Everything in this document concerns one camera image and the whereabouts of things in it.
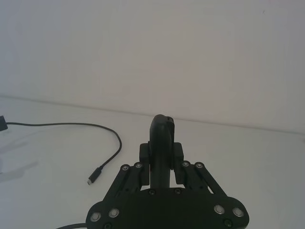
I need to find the black cable with small plug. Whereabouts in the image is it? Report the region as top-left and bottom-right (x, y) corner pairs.
(6, 122), (122, 187)

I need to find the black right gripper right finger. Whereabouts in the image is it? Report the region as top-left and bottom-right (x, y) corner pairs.
(166, 116), (230, 199)

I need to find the white table cloth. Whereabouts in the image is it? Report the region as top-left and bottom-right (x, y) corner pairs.
(0, 95), (305, 229)

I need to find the thin dark robot cable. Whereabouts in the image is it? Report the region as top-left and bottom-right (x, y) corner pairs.
(55, 220), (90, 229)

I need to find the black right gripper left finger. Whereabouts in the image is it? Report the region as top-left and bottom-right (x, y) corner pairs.
(102, 114), (171, 204)

